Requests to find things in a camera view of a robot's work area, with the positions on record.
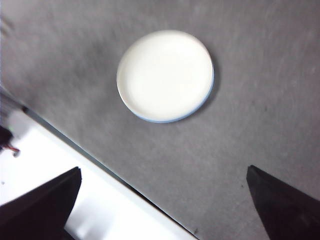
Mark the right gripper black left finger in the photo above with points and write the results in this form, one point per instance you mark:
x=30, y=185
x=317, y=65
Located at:
x=37, y=207

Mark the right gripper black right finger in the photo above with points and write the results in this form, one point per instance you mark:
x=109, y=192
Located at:
x=287, y=210

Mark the white round plate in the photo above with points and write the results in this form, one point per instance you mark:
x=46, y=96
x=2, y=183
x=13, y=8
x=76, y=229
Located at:
x=165, y=75

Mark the ribbed aluminium rail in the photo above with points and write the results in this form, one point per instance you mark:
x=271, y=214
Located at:
x=6, y=105

